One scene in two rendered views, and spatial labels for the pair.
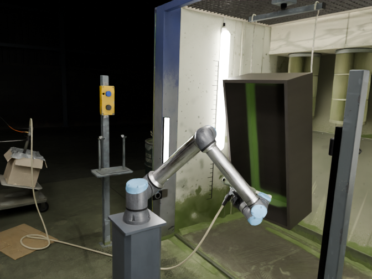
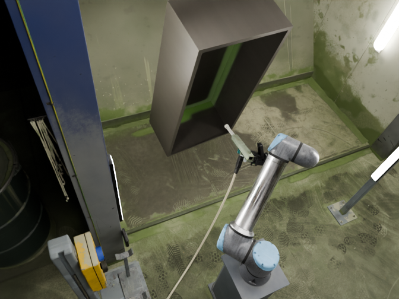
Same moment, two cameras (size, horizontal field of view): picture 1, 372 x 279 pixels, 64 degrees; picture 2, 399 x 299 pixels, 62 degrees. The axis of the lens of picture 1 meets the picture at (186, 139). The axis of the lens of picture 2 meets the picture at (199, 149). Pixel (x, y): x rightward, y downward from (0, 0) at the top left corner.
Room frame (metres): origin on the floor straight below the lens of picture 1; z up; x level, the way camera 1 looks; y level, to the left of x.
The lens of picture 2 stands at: (2.39, 1.05, 2.60)
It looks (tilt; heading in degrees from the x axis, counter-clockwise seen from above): 52 degrees down; 273
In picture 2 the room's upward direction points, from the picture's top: 10 degrees clockwise
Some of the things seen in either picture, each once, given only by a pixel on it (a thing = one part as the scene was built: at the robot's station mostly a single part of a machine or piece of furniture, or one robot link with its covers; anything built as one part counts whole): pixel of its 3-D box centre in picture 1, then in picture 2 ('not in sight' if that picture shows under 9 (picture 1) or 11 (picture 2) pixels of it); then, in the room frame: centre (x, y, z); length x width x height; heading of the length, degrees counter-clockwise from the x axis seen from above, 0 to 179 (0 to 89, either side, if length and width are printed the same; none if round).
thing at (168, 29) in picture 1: (165, 129); (89, 172); (2.96, 0.21, 1.14); 0.18 x 0.18 x 2.29; 35
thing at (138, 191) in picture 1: (137, 192); (261, 258); (1.98, 0.32, 0.83); 0.17 x 0.15 x 0.18; 161
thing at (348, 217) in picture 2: not in sight; (342, 212); (1.09, -0.60, 0.01); 0.20 x 0.20 x 0.01; 35
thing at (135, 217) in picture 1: (137, 212); (256, 267); (1.97, 0.33, 0.69); 0.19 x 0.19 x 0.10
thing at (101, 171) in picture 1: (112, 153); (128, 287); (2.62, 0.66, 0.95); 0.26 x 0.15 x 0.32; 125
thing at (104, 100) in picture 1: (107, 100); (91, 263); (2.70, 0.72, 1.42); 0.12 x 0.06 x 0.26; 125
